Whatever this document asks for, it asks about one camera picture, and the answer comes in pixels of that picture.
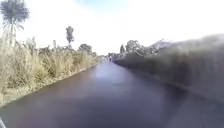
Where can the group of distant trees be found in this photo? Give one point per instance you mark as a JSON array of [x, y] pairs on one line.
[[133, 46]]

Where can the round dark tree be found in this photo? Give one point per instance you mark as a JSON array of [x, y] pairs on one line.
[[85, 47]]

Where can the dark asphalt path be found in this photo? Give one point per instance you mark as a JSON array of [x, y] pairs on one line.
[[110, 96]]

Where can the slender tree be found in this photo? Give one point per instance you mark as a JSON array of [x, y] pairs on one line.
[[69, 34]]

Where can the dark hedge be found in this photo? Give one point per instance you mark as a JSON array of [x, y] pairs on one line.
[[180, 63]]

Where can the tall dry grass strip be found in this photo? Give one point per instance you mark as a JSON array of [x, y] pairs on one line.
[[30, 68]]

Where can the tall palm-like tree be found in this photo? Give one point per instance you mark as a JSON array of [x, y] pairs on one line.
[[14, 13]]

